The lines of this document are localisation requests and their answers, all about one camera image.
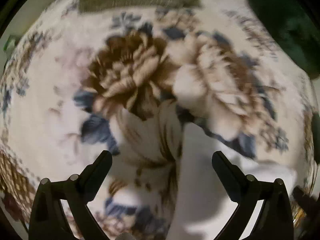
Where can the dark green clothes pile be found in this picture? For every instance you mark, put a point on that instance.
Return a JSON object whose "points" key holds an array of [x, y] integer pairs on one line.
{"points": [[289, 24]]}

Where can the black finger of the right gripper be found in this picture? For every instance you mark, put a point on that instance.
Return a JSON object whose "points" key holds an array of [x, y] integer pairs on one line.
{"points": [[309, 204]]}

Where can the white pant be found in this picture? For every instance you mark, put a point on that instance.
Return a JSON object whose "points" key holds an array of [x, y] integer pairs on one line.
{"points": [[203, 206]]}

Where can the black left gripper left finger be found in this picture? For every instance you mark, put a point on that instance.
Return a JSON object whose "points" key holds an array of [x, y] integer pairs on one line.
{"points": [[53, 200]]}

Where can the floral checkered bed sheet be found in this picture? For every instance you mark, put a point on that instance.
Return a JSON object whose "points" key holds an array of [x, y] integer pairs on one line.
{"points": [[127, 81]]}

